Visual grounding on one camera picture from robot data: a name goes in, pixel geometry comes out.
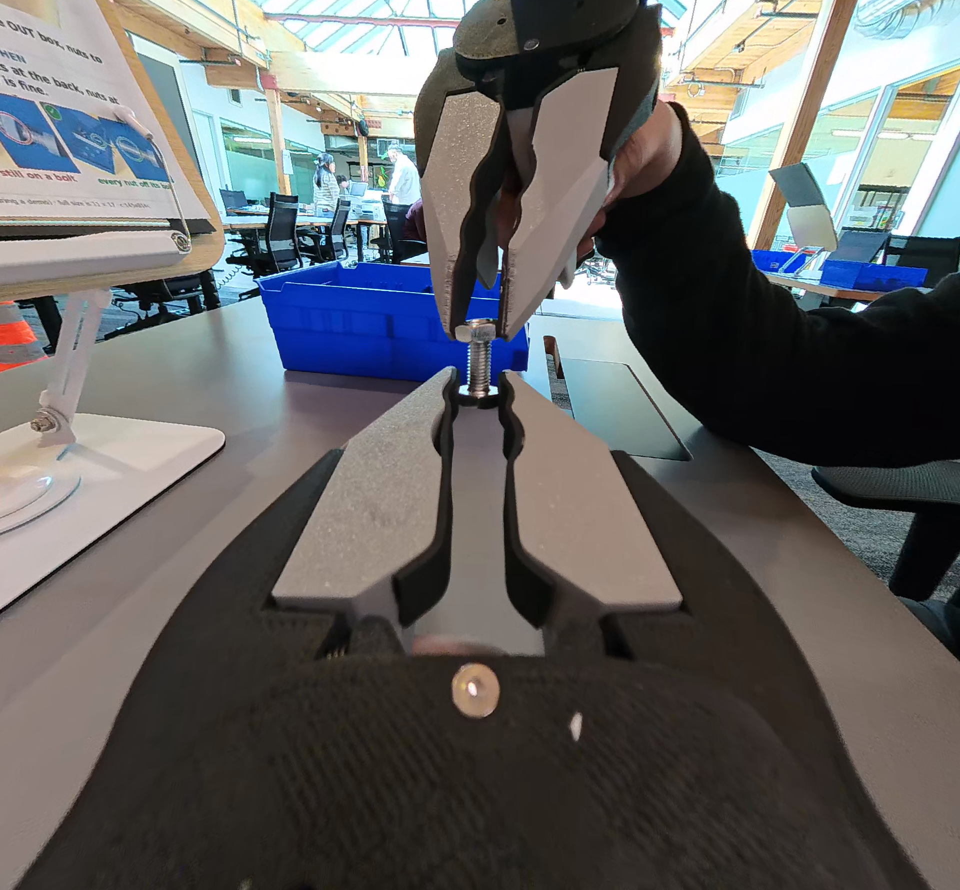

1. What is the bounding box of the orange traffic cone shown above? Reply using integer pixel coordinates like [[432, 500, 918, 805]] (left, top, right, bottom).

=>
[[0, 301, 50, 374]]

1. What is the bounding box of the silver hex bolt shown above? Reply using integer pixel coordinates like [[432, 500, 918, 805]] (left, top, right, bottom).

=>
[[456, 339, 502, 409]]

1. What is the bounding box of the white document stand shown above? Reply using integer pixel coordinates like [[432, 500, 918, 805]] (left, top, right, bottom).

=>
[[0, 230, 226, 610]]

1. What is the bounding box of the printed instruction sheet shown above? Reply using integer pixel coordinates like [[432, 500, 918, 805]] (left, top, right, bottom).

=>
[[0, 0, 189, 225]]

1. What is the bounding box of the grey display board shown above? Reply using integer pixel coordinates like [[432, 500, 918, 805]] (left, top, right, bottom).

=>
[[768, 162, 841, 254]]

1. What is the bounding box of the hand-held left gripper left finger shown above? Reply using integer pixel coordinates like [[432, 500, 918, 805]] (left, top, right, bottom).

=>
[[270, 366, 460, 627]]

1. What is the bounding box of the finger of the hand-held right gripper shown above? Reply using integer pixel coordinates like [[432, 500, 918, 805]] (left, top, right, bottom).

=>
[[418, 91, 511, 342], [497, 67, 622, 344]]

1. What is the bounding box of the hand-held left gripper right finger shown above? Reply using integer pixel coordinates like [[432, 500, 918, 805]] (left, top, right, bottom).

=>
[[498, 370, 685, 629]]

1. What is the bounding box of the person's right leg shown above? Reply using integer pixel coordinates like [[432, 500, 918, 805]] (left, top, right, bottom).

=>
[[896, 593, 960, 662]]

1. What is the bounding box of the person's right forearm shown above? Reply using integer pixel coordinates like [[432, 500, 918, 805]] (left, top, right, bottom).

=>
[[596, 104, 960, 468]]

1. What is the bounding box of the person's right hand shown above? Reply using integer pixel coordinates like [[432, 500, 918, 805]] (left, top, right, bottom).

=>
[[576, 102, 685, 265]]

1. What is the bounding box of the wooden backing board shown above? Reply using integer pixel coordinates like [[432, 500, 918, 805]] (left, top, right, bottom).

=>
[[0, 0, 226, 304]]

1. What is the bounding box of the black office chair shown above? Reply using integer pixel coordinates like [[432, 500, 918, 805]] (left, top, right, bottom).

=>
[[318, 198, 354, 265], [372, 200, 421, 265], [225, 192, 305, 280], [813, 462, 960, 602]]

